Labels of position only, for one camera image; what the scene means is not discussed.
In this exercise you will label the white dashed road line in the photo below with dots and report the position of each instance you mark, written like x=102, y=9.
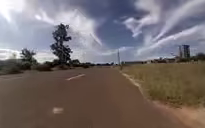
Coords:
x=75, y=77

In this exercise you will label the distant clump of trees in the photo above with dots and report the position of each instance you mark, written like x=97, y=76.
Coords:
x=203, y=57

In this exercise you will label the reddish-brown asphalt road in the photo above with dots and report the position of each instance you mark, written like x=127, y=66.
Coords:
x=100, y=100

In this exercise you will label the small dark tree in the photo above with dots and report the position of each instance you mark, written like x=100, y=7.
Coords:
x=28, y=56

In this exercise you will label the tall tower building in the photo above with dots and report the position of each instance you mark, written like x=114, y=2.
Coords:
x=185, y=51

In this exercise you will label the distant low buildings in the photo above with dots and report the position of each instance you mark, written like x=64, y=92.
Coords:
x=163, y=60

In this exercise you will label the row of bushes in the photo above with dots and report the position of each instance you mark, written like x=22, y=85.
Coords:
x=10, y=67

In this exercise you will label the tall dark tree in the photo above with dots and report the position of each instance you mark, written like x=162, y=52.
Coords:
x=60, y=46

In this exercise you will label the dry grass field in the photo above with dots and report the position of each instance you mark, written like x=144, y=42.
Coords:
x=176, y=80

